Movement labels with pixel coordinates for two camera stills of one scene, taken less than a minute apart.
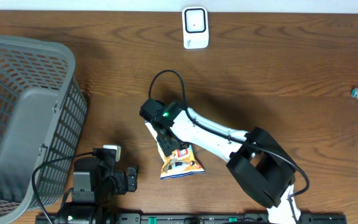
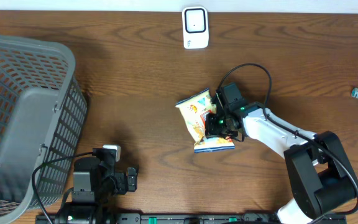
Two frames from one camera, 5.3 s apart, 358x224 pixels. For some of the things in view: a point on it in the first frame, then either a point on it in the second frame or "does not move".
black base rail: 188,218 does not move
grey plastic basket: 32,107 does not move
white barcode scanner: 195,27 does not move
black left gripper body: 117,182 does not move
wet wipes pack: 182,162 → 194,110
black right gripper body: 168,146 → 218,127
